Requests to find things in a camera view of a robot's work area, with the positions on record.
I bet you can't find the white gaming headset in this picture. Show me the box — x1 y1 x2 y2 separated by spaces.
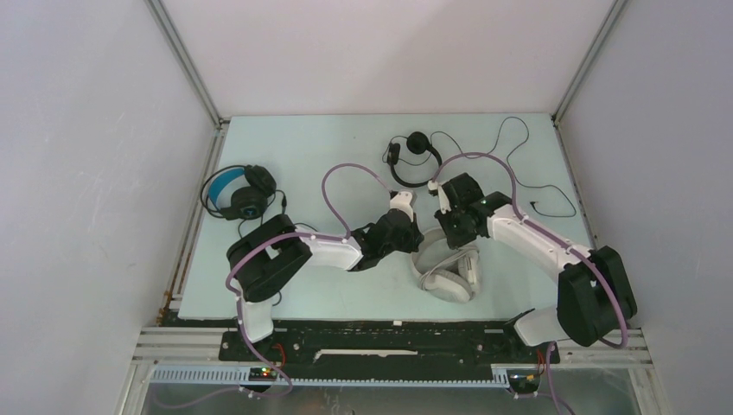
410 227 482 303

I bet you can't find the aluminium frame post left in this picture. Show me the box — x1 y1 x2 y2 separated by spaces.
143 0 225 129

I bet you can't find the aluminium frame post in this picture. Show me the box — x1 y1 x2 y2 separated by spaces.
143 0 225 129
551 0 630 127

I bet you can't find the white slotted cable duct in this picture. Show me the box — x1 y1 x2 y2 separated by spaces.
150 365 538 389

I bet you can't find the thin black headphone cable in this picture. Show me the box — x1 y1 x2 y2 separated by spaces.
429 116 578 219

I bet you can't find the small black on-ear headphones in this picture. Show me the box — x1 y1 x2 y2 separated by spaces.
383 131 443 189

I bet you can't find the grey USB headset cable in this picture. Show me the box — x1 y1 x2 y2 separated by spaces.
417 249 479 288

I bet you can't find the aluminium frame post right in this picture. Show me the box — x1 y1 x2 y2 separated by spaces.
551 0 630 127

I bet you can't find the black and blue headset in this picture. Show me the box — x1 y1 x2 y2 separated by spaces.
199 164 277 220

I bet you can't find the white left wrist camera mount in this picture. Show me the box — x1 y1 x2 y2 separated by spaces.
389 189 416 222

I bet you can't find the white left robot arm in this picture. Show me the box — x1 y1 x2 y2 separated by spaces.
225 208 424 361

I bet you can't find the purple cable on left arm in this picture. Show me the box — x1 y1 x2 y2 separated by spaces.
225 163 396 399

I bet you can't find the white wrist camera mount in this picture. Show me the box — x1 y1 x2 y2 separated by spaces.
427 180 451 214
389 189 416 222

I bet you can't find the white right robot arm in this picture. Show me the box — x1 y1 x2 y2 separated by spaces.
428 173 638 361

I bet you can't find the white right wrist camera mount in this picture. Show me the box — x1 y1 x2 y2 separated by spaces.
427 180 451 214

